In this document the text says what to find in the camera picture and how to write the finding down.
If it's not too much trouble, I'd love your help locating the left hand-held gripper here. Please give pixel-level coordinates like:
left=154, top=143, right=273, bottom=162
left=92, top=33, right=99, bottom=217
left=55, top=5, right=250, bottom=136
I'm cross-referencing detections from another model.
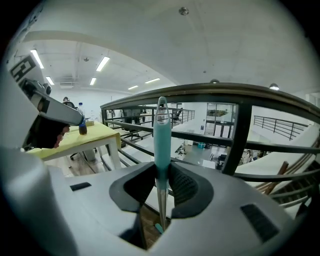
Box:
left=0, top=49, right=85, bottom=151

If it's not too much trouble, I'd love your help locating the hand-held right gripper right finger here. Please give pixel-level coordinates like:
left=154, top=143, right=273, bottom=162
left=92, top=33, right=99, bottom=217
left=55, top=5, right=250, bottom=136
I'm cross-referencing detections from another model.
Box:
left=149, top=161, right=302, bottom=256

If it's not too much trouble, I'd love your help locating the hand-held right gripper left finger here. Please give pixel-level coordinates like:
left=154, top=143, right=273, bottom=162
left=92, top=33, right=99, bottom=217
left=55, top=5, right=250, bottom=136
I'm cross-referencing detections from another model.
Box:
left=47, top=161, right=159, bottom=256

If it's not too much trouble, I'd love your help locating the teal handled metal broom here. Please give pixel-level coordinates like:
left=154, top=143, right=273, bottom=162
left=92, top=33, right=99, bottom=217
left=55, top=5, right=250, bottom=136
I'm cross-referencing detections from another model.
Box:
left=152, top=96, right=173, bottom=235

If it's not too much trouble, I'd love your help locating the person's left hand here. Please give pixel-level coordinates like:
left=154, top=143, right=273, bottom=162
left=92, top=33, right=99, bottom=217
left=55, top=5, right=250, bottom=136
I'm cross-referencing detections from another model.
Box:
left=37, top=117, right=71, bottom=149

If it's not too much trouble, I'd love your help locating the plastic bottle with dark drink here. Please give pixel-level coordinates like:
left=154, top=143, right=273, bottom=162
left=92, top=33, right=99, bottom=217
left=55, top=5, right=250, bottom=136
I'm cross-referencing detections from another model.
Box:
left=76, top=102, right=89, bottom=136

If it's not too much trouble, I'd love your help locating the yellow tablecloth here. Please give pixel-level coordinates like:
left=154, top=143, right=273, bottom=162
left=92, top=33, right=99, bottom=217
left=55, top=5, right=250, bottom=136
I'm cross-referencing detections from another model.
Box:
left=24, top=121, right=123, bottom=161

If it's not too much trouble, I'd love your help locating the white table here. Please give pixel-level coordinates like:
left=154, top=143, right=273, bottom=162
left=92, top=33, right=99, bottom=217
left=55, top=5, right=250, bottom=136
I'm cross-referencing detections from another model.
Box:
left=44, top=134, right=123, bottom=171

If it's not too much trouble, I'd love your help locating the black office chair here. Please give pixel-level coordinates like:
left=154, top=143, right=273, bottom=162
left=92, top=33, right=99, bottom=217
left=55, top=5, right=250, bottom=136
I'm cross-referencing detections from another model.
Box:
left=121, top=108, right=141, bottom=142

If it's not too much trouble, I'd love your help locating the wooden stair handrail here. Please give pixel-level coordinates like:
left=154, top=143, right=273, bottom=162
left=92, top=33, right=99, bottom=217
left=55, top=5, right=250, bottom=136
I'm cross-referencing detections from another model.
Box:
left=249, top=139, right=320, bottom=201

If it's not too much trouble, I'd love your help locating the distant black railing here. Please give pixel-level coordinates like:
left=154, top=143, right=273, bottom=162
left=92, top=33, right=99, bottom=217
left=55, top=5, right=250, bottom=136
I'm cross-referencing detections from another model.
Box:
left=253, top=115, right=310, bottom=141

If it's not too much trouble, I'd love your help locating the black metal railing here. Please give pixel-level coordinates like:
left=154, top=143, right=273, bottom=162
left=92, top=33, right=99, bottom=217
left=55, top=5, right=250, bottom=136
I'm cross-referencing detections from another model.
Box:
left=99, top=82, right=320, bottom=210

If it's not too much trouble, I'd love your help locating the glass door frame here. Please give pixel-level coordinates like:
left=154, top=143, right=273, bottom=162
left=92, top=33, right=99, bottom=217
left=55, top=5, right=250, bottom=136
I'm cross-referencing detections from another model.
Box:
left=205, top=102, right=237, bottom=139

